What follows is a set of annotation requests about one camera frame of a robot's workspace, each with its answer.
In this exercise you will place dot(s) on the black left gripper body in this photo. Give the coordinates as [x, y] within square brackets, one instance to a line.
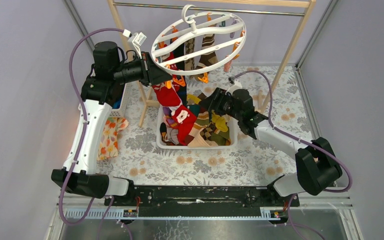
[146, 69]

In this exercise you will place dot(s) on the red santa sock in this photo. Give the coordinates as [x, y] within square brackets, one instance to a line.
[181, 115]

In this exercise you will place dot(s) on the orange floral cloth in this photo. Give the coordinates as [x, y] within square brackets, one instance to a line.
[112, 131]

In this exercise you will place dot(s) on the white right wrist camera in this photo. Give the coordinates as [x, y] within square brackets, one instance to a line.
[235, 85]

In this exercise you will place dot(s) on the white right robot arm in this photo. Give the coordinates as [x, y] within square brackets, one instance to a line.
[316, 168]

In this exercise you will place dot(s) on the white round sock hanger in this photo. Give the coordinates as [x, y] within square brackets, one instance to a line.
[178, 48]

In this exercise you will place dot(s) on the white perforated basket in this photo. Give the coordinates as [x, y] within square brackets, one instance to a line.
[119, 106]

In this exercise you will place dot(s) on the floral patterned table mat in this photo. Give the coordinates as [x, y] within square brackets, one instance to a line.
[248, 163]

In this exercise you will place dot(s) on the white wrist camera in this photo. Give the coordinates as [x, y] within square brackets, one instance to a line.
[135, 41]
[235, 85]

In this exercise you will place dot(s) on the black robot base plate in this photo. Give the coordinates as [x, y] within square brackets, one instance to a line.
[242, 196]

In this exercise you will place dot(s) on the metal hanging rod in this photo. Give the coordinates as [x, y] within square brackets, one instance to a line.
[236, 11]

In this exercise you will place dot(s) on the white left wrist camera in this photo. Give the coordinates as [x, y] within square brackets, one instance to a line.
[135, 41]

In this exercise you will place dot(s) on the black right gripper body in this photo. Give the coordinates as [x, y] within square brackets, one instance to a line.
[224, 106]

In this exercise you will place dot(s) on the white plastic sock bin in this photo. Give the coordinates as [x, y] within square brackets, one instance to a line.
[164, 142]

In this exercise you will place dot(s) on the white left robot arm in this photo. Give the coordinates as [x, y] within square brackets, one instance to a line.
[103, 87]

